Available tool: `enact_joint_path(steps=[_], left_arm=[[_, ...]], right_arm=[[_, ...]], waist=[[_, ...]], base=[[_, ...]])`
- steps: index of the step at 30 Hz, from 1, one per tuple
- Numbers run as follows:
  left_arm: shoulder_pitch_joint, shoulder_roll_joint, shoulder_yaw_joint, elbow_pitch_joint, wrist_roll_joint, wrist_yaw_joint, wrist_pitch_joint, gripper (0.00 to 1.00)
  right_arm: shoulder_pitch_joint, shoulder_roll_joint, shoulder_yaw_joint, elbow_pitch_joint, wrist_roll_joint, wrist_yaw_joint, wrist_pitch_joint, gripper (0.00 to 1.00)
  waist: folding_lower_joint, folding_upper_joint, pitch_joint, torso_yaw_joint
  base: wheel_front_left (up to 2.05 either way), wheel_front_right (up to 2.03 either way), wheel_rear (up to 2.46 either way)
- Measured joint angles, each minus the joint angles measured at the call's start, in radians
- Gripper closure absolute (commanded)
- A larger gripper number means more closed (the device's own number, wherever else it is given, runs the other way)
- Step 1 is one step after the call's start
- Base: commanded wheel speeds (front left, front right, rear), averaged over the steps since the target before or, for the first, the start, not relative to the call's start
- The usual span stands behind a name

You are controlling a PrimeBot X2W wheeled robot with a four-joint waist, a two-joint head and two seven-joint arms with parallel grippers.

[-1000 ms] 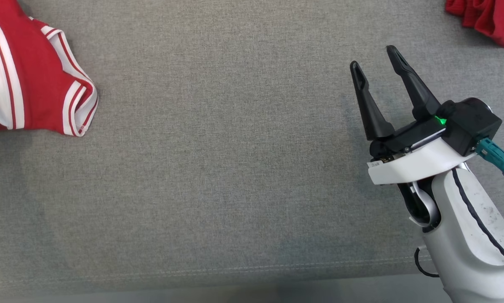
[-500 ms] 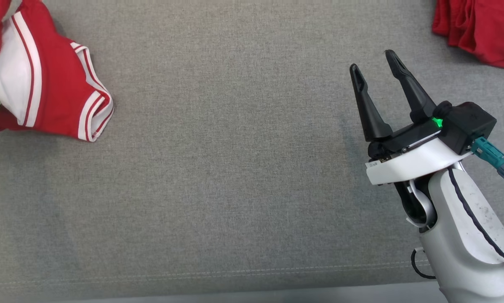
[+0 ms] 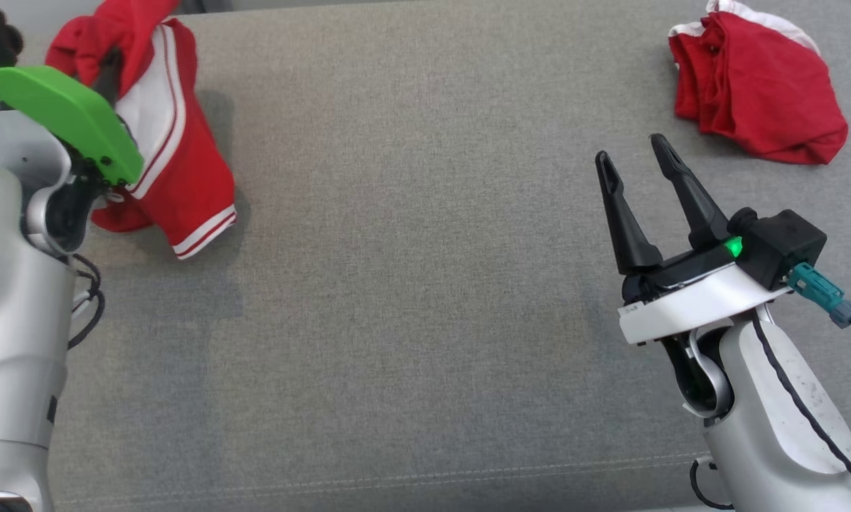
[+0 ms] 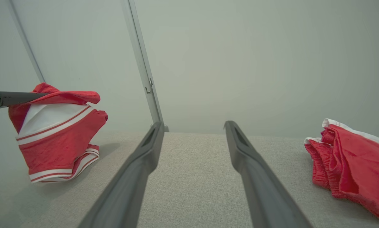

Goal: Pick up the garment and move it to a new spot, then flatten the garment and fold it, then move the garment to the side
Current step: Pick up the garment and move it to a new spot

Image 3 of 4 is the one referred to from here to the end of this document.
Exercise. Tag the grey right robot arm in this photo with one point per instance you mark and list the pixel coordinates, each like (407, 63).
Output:
(766, 427)

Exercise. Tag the red basketball shorts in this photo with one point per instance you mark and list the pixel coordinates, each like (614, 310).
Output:
(759, 92)

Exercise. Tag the grey fabric sofa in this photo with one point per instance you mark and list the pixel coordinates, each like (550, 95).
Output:
(411, 284)

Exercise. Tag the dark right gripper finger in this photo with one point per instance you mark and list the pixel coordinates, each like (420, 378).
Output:
(628, 227)
(695, 203)

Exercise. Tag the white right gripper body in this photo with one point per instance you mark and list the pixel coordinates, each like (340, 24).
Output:
(688, 306)

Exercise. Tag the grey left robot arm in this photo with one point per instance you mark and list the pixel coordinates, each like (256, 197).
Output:
(13, 320)

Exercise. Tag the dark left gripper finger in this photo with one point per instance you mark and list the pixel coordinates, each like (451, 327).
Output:
(109, 75)

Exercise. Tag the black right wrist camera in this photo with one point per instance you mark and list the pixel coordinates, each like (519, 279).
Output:
(780, 245)

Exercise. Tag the red white-trimmed jersey shirt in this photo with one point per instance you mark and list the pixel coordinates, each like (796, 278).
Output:
(183, 171)

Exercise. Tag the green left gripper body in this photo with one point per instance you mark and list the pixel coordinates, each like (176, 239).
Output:
(70, 107)

